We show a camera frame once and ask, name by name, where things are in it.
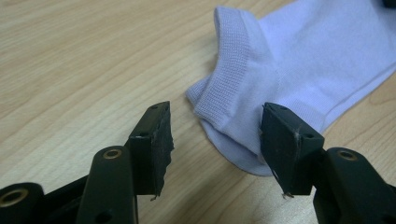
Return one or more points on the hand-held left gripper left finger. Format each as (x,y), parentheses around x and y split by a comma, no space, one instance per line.
(151,149)

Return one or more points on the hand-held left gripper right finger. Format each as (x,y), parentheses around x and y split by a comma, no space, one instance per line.
(288,152)

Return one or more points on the light purple sock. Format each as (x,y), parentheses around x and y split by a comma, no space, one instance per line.
(311,46)
(236,155)

